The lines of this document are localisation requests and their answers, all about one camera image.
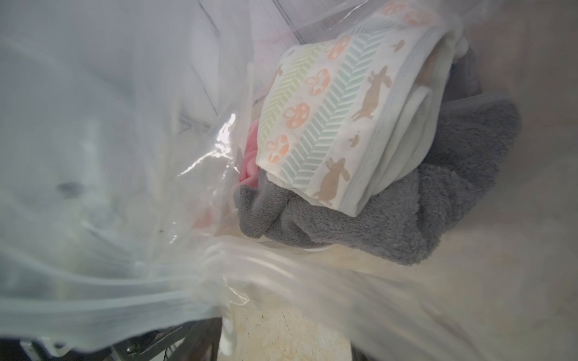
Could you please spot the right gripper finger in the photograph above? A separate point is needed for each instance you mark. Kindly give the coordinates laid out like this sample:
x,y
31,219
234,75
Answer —
x,y
201,343

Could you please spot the pink fluffy towel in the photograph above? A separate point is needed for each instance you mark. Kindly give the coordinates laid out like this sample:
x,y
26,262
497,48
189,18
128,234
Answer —
x,y
249,172

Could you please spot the clear plastic vacuum bag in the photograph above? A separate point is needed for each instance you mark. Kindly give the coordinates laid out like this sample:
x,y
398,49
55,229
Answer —
x,y
123,124

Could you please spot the grey fluffy towel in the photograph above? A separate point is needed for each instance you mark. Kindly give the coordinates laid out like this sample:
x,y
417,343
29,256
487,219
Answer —
x,y
405,222

